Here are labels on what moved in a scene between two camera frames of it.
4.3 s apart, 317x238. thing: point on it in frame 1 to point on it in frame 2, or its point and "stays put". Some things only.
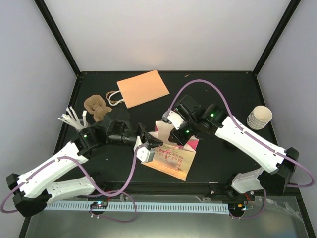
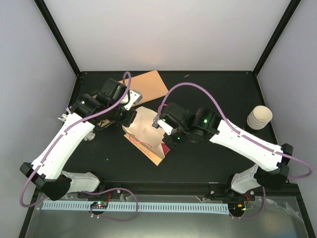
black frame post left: [43, 7] stays put
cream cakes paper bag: [169, 158] to [148, 139]
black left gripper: [145, 137] to [127, 121]
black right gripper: [179, 139] stays put
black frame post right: [281, 26] stays put
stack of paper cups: [259, 117] stays put
